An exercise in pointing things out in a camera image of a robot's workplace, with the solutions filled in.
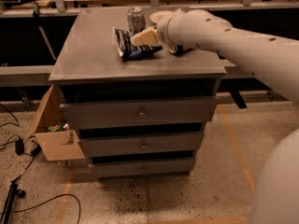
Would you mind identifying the black power adapter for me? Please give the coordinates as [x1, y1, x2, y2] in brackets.
[15, 139, 24, 156]

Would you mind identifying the blue pepsi can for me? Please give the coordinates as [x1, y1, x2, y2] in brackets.
[168, 45, 192, 56]

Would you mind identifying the grey drawer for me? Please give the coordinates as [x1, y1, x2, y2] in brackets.
[60, 96, 217, 130]
[78, 132, 204, 157]
[90, 157, 195, 178]

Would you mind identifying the bottom grey drawer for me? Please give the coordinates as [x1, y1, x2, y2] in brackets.
[90, 157, 195, 178]

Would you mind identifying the blue chip bag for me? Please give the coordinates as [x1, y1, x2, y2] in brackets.
[113, 28, 163, 61]

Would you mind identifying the top grey drawer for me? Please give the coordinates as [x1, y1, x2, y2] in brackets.
[60, 96, 217, 130]

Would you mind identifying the black stand base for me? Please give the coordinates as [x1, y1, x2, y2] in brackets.
[0, 182, 26, 224]

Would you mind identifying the white bowl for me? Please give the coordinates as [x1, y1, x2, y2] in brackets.
[149, 10, 172, 25]

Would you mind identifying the open cardboard box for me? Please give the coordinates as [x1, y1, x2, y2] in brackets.
[24, 86, 84, 161]

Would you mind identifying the black floor cable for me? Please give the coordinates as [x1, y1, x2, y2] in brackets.
[0, 193, 82, 224]

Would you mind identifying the silver 7up can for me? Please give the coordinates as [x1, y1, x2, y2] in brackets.
[127, 7, 145, 35]

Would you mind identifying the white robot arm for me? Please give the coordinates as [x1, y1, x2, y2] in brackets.
[131, 9, 299, 224]

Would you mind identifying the middle grey drawer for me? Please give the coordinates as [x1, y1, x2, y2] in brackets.
[78, 132, 204, 157]

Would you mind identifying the grey drawer cabinet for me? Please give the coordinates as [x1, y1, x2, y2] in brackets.
[50, 7, 225, 178]

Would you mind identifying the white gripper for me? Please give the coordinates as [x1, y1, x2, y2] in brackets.
[131, 15, 172, 46]

